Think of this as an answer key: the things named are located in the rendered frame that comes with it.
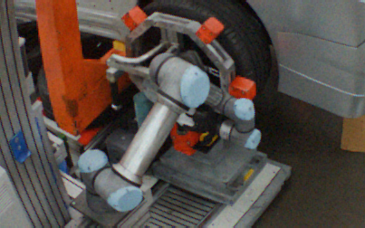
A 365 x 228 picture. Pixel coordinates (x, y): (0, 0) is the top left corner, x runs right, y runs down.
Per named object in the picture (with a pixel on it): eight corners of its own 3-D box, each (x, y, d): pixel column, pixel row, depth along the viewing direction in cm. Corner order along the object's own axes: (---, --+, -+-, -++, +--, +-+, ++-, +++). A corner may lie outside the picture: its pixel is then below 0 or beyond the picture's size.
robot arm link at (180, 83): (107, 196, 216) (188, 62, 214) (133, 219, 207) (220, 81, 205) (86, 188, 207) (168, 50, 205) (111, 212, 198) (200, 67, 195)
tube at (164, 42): (169, 47, 270) (167, 28, 263) (141, 71, 258) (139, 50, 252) (138, 39, 278) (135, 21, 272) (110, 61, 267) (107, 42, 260)
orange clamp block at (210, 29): (216, 37, 260) (225, 26, 253) (206, 45, 255) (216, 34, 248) (204, 26, 260) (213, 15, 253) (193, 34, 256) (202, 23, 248)
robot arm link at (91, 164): (100, 167, 226) (93, 139, 217) (122, 186, 217) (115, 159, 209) (78, 181, 220) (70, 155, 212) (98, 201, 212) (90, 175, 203)
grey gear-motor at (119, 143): (184, 151, 353) (177, 99, 331) (139, 196, 328) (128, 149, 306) (157, 140, 362) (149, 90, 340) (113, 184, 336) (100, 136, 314)
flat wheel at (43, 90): (157, 66, 383) (153, 34, 368) (116, 139, 336) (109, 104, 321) (68, 61, 402) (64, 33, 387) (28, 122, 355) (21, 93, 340)
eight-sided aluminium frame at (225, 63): (239, 132, 285) (232, 31, 251) (231, 141, 281) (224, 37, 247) (140, 97, 311) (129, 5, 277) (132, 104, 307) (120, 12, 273)
